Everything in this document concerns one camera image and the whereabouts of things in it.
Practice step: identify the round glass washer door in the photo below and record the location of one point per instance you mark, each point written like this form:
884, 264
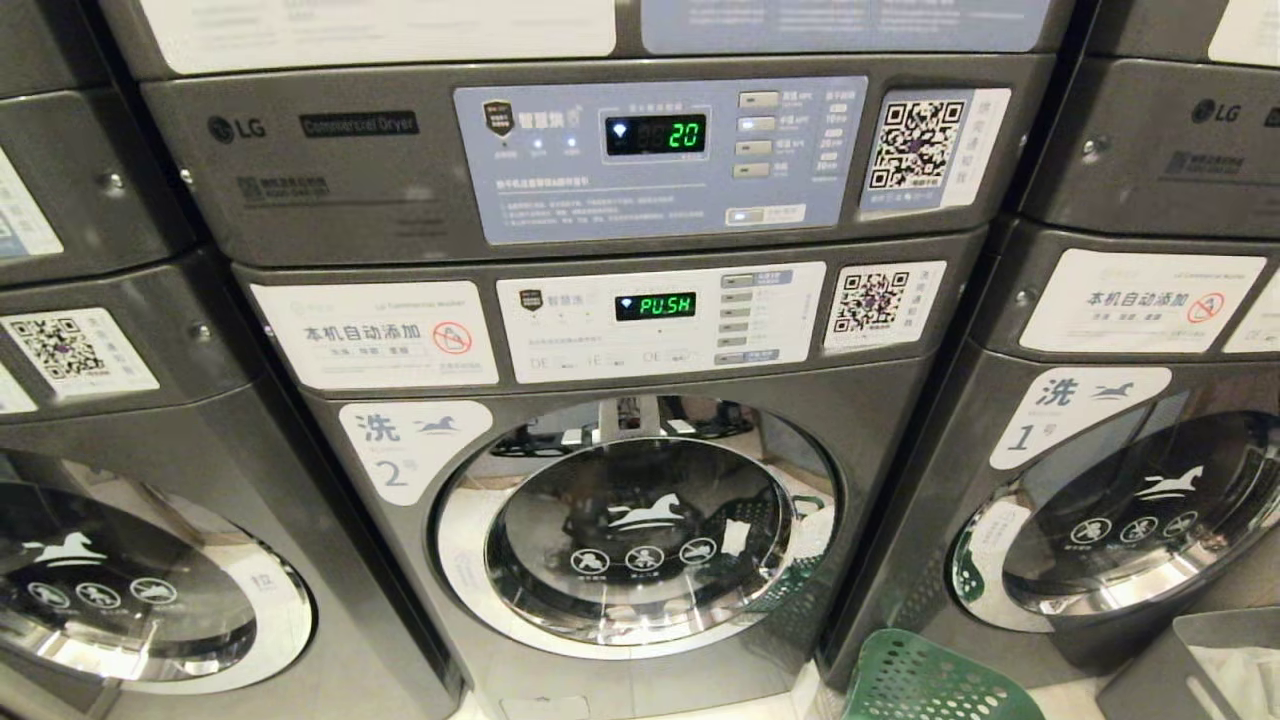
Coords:
640, 525
120, 590
1130, 520

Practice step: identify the grey front-load washing machine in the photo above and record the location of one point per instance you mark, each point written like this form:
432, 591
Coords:
400, 560
1000, 480
180, 440

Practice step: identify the green perforated laundry basket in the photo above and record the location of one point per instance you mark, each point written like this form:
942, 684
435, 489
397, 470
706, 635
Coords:
920, 680

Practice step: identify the grey commercial dryer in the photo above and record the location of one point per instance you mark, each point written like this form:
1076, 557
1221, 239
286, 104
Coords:
60, 130
350, 190
1150, 150

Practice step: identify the grey metal bin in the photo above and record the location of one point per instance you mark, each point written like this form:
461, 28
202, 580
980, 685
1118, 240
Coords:
1190, 670

